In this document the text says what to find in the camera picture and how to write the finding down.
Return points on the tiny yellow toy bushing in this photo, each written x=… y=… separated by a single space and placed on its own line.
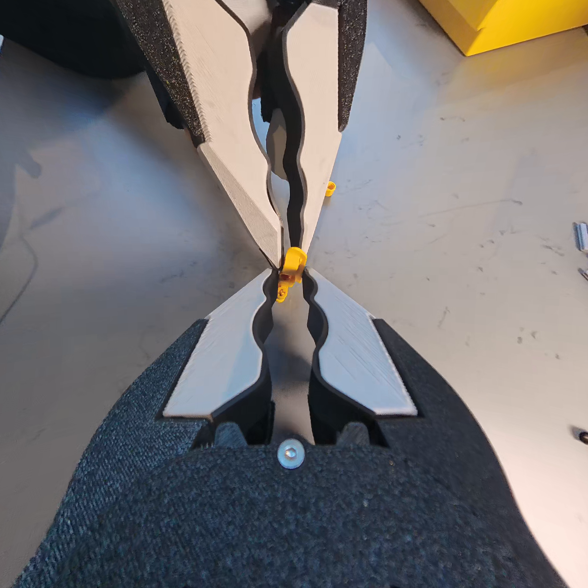
x=330 y=189

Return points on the grey desk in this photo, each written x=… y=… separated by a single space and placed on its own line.
x=459 y=275

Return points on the black toy pin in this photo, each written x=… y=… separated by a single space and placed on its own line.
x=582 y=435

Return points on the person's left forearm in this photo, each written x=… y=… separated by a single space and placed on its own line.
x=55 y=27

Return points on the pile of small toy parts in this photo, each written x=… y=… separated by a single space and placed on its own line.
x=582 y=236

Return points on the yellow bin with toy vehicle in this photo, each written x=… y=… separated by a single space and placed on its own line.
x=505 y=23

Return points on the yellow angled toy beam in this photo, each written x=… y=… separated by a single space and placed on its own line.
x=281 y=294

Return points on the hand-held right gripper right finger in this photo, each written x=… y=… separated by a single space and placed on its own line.
x=358 y=367

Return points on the yellow toy actuator assembly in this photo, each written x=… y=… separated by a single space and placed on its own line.
x=294 y=259

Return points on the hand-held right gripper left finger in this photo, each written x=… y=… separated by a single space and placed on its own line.
x=220 y=367

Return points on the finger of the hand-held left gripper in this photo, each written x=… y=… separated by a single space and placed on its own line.
x=220 y=92
x=321 y=115

